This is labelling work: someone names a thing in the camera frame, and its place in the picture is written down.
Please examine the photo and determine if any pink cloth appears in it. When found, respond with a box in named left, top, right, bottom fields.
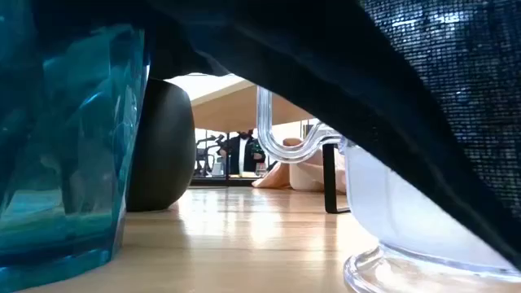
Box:
left=251, top=137, right=348, bottom=194

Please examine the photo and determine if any black mug yellow inside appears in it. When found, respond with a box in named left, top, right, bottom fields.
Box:
left=125, top=77, right=197, bottom=212

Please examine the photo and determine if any clear glass pitcher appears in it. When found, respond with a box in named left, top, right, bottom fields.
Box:
left=255, top=85, right=521, bottom=293

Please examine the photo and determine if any navy blue cloth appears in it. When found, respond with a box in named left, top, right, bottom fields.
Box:
left=32, top=0, right=521, bottom=272

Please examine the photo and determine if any person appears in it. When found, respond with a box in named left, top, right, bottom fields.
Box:
left=218, top=129, right=266, bottom=175

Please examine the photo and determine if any wooden shelf black metal frame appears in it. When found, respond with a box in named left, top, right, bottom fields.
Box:
left=190, top=79, right=352, bottom=216

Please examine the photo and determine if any black metal table frame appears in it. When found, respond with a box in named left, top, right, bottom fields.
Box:
left=189, top=177, right=261, bottom=188

